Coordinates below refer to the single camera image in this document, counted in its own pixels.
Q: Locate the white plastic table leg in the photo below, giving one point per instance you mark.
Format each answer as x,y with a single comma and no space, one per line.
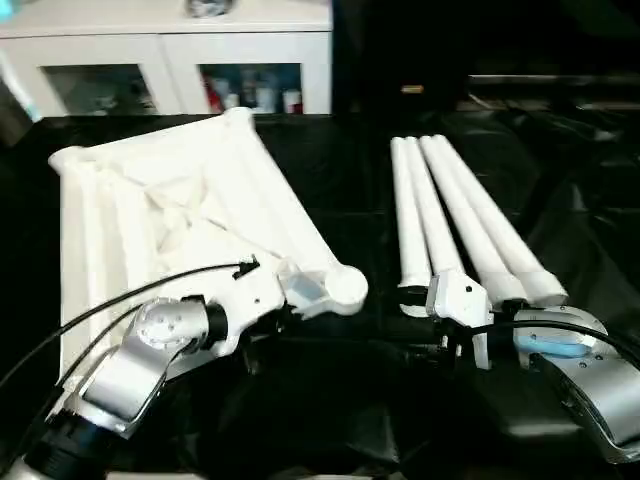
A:
500,225
410,220
435,220
470,230

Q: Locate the white plastic table top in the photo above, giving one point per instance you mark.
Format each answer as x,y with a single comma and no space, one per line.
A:
180,220

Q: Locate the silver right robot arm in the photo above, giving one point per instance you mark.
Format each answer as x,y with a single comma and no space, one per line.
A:
590,390

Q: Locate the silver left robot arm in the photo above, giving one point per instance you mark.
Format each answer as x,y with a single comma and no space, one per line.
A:
140,360

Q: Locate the black work mat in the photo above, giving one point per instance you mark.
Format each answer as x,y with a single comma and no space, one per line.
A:
340,400

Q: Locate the red bottle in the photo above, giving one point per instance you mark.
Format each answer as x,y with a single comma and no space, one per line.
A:
213,92

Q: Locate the small brass label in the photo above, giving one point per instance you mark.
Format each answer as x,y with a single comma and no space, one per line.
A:
412,89

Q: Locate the white cabinet with glass doors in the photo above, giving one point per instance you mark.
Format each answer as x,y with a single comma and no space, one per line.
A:
170,50

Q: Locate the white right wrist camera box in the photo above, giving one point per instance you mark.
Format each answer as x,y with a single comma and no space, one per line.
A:
458,300

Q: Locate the grey horizontal rail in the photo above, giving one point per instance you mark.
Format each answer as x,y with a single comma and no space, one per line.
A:
550,78

